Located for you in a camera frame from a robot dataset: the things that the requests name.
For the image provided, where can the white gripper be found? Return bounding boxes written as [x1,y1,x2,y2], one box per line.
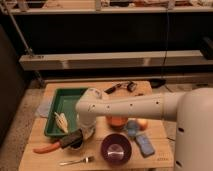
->
[77,115,96,140]

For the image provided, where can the dark chalkboard eraser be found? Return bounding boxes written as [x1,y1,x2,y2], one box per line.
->
[60,129,83,149]

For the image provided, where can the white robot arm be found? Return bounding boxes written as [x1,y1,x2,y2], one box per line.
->
[75,88,213,171]

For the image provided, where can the small metal cup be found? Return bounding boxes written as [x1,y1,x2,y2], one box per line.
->
[70,143,83,150]

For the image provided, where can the blue plastic cup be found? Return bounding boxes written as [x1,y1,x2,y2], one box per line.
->
[125,120,140,139]

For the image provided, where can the corn cob with husk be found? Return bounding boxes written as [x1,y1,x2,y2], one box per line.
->
[55,113,68,133]

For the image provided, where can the orange bowl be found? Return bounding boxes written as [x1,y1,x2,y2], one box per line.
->
[106,116,128,130]

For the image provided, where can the green plastic tray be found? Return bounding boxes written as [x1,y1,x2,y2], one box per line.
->
[44,88,86,138]

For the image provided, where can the black marker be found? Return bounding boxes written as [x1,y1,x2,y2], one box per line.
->
[104,84,121,94]

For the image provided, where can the silver fork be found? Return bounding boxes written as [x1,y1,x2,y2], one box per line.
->
[59,156,95,166]

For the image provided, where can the purple bowl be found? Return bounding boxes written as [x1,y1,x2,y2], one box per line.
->
[100,133,132,166]

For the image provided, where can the clear plastic bag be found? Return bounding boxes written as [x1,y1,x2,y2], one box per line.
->
[35,100,51,118]

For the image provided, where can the peach apple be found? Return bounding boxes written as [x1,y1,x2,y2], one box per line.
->
[136,119,148,131]

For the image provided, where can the orange carrot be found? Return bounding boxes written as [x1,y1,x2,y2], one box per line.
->
[33,141,60,154]

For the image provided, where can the blue sponge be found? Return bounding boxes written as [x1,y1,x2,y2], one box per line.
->
[135,134,155,157]

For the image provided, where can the metal shelf rack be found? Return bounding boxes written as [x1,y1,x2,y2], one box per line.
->
[0,0,213,84]

